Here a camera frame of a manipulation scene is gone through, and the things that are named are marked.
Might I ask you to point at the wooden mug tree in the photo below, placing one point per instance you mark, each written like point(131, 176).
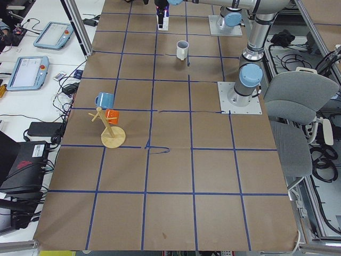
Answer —
point(112, 136)

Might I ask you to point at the far teach pendant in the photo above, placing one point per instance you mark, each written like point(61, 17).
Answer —
point(54, 36)

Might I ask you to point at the teach pendant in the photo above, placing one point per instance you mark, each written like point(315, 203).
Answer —
point(29, 73)
point(54, 36)

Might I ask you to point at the black power adapter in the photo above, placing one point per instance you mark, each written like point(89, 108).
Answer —
point(43, 129)

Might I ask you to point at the blue white milk carton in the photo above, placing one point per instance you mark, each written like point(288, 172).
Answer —
point(162, 19)

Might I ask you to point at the orange mug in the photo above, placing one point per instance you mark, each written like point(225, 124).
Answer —
point(112, 116)

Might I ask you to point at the black computer box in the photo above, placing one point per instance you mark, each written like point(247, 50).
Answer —
point(22, 165)

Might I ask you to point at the small remote control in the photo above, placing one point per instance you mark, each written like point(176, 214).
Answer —
point(59, 76)

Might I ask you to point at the white HOME mug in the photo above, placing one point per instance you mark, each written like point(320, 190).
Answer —
point(182, 48)

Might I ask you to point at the blue mug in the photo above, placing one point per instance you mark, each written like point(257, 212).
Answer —
point(104, 100)

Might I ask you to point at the grey office chair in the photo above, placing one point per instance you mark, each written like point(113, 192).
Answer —
point(292, 101)

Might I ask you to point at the near teach pendant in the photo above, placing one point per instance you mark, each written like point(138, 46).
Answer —
point(29, 73)

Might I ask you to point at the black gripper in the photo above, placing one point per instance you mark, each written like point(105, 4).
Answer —
point(160, 4)

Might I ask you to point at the aluminium frame post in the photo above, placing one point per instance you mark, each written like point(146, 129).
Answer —
point(72, 12)

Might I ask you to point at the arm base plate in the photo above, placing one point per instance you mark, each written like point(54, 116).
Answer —
point(218, 27)
point(232, 103)

